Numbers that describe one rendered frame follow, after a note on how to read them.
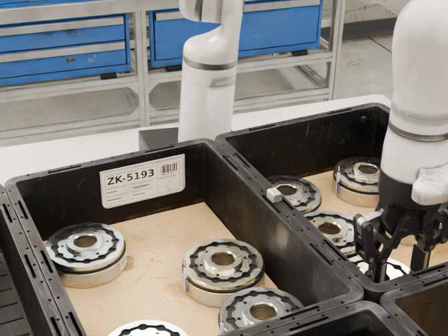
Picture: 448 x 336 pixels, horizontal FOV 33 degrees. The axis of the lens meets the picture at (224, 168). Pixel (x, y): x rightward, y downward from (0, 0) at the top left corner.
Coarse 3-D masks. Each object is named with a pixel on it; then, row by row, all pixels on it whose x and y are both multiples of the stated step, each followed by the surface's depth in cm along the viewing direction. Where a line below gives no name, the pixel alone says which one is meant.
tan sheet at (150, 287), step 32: (128, 224) 107; (160, 224) 107; (192, 224) 107; (128, 256) 100; (160, 256) 100; (96, 288) 94; (128, 288) 94; (160, 288) 94; (96, 320) 89; (128, 320) 89; (160, 320) 89; (192, 320) 89
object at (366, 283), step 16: (336, 112) 117; (352, 112) 117; (384, 112) 118; (256, 128) 112; (272, 128) 112; (224, 144) 107; (240, 160) 103; (256, 176) 99; (288, 208) 93; (304, 224) 90; (320, 240) 87; (336, 256) 84; (352, 272) 82; (416, 272) 82; (432, 272) 82; (368, 288) 79; (384, 288) 79
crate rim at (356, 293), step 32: (96, 160) 102; (128, 160) 103; (224, 160) 103; (256, 192) 96; (32, 224) 89; (288, 224) 90; (320, 256) 84; (64, 288) 79; (352, 288) 79; (64, 320) 74; (288, 320) 75
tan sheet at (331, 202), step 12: (312, 180) 118; (324, 180) 118; (324, 192) 115; (324, 204) 112; (336, 204) 112; (348, 204) 112; (396, 252) 102; (408, 252) 102; (432, 252) 102; (444, 252) 102; (408, 264) 100; (432, 264) 100
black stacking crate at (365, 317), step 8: (352, 320) 76; (360, 320) 77; (368, 320) 77; (328, 328) 75; (336, 328) 76; (344, 328) 76; (352, 328) 77; (360, 328) 77; (368, 328) 77; (376, 328) 76
